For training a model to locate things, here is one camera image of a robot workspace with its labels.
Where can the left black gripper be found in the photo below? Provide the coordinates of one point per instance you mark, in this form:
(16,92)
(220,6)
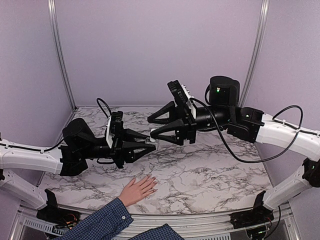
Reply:
(120,152)

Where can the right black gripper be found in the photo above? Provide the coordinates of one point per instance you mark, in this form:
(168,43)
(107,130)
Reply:
(184,128)

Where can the clear nail polish bottle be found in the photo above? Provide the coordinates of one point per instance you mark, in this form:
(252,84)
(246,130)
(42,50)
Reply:
(152,141)

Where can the blue checkered sleeve forearm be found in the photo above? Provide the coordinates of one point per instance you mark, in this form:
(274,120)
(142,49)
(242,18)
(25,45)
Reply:
(103,224)

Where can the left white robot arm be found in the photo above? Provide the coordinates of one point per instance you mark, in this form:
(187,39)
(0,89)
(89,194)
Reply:
(68,158)

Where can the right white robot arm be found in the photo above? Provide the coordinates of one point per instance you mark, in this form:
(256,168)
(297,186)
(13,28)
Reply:
(221,112)

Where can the person's bare hand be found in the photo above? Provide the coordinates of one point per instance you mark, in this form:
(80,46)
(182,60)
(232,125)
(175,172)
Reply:
(135,191)

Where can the blue checkered shirt body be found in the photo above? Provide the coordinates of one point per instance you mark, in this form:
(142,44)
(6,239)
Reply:
(164,232)

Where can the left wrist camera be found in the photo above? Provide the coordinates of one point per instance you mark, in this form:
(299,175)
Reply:
(114,127)

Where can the front aluminium rail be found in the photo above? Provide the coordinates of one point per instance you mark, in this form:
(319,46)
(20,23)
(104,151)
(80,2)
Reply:
(207,226)

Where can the right aluminium frame post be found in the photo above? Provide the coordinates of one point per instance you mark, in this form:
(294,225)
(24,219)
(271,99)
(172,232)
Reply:
(260,32)

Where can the aluminium frame post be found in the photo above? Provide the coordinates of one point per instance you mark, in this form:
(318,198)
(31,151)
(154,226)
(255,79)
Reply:
(59,52)
(260,32)

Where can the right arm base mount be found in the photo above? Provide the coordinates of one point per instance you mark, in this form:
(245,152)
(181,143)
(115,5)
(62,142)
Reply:
(257,215)

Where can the left aluminium frame post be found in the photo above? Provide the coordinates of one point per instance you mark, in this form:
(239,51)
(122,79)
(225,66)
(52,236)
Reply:
(59,52)

